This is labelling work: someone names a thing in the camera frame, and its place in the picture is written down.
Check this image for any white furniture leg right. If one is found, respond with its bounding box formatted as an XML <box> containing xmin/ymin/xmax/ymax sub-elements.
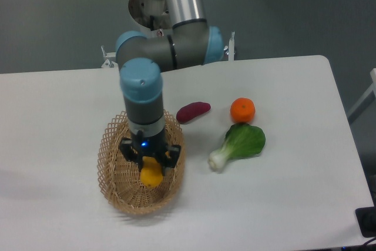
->
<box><xmin>347</xmin><ymin>68</ymin><xmax>375</xmax><ymax>125</ymax></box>

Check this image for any woven wicker basket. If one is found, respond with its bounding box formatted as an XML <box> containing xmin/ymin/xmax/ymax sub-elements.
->
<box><xmin>97</xmin><ymin>111</ymin><xmax>186</xmax><ymax>215</ymax></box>

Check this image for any orange tangerine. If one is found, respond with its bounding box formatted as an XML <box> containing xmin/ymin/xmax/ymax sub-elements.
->
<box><xmin>230</xmin><ymin>98</ymin><xmax>256</xmax><ymax>123</ymax></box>

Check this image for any green bok choy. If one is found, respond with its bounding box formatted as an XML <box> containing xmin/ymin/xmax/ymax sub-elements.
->
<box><xmin>208</xmin><ymin>123</ymin><xmax>266</xmax><ymax>172</ymax></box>

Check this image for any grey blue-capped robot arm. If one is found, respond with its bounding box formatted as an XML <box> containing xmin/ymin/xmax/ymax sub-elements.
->
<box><xmin>115</xmin><ymin>0</ymin><xmax>224</xmax><ymax>173</ymax></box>

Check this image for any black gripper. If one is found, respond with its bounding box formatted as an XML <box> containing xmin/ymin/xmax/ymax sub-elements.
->
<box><xmin>120</xmin><ymin>129</ymin><xmax>181</xmax><ymax>176</ymax></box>

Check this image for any yellow mango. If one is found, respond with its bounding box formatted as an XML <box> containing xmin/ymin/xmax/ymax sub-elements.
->
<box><xmin>140</xmin><ymin>156</ymin><xmax>169</xmax><ymax>188</ymax></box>

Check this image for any black device at table edge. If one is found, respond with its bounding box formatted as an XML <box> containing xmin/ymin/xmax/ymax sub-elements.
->
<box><xmin>355</xmin><ymin>206</ymin><xmax>375</xmax><ymax>237</ymax></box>

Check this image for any purple sweet potato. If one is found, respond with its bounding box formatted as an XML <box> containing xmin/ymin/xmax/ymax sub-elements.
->
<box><xmin>176</xmin><ymin>102</ymin><xmax>211</xmax><ymax>124</ymax></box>

